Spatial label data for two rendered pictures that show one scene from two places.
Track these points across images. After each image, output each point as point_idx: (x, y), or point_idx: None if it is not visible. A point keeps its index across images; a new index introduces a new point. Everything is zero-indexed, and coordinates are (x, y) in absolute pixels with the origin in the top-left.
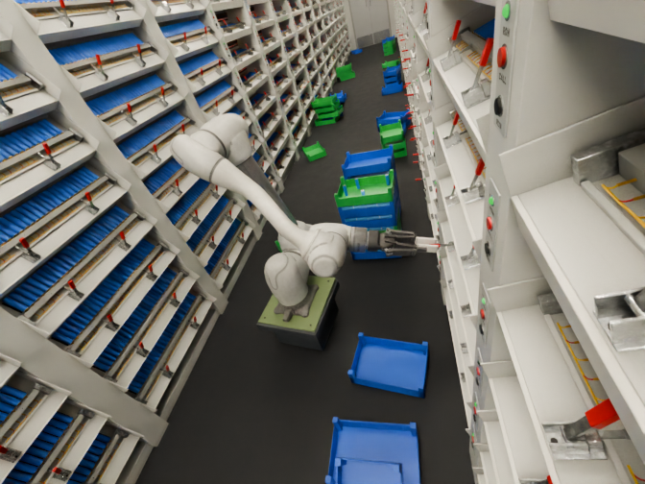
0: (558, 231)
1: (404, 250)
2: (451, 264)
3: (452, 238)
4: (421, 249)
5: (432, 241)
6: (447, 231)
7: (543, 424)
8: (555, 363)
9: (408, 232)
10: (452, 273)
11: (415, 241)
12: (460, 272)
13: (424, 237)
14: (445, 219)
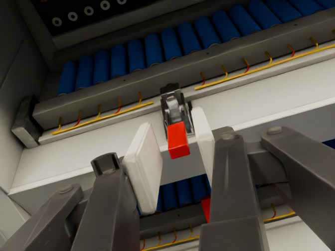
0: None
1: (329, 155)
2: (270, 113)
3: (125, 135)
4: (236, 134)
5: (153, 140)
6: (79, 157)
7: None
8: None
9: (55, 206)
10: (320, 101)
11: (136, 201)
12: (312, 82)
13: (133, 140)
14: (10, 166)
